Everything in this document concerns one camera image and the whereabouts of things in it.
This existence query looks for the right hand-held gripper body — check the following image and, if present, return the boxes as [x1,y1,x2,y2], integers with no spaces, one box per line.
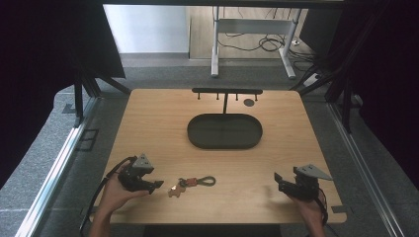
[278,163,334,200]

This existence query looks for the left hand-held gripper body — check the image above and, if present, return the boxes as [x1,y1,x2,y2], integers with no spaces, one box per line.
[118,153,155,194]

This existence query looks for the keychain with brown leather tag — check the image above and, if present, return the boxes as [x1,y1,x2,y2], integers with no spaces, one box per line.
[167,175,217,198]

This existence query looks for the person's right hand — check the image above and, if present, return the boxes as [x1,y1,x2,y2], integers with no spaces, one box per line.
[287,190,326,228]

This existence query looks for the person's left hand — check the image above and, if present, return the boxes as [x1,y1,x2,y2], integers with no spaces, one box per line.
[98,163,150,215]

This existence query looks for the black key rack with tray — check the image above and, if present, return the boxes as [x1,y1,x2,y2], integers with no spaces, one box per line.
[186,87,264,150]

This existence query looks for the black metal stand legs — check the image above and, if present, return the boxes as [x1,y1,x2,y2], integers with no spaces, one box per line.
[289,62,354,134]
[72,67,132,128]

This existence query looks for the white power strip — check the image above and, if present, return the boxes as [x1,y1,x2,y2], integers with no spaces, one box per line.
[302,72,322,88]

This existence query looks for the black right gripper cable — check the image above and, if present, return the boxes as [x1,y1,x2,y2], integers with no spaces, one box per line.
[315,187,330,229]

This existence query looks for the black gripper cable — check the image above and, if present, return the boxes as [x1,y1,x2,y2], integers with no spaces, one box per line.
[315,187,330,229]
[78,155,138,237]

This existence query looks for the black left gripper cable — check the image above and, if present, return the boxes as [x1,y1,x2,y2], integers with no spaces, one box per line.
[78,155,138,237]

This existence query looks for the aluminium frame rail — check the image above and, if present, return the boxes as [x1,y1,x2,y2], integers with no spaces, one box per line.
[14,96,102,237]
[327,95,406,237]

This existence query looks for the black floor cables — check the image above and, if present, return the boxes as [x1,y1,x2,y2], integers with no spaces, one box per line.
[216,8,319,72]

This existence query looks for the white metal desk frame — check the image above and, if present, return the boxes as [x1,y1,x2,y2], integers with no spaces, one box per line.
[210,6,302,80]

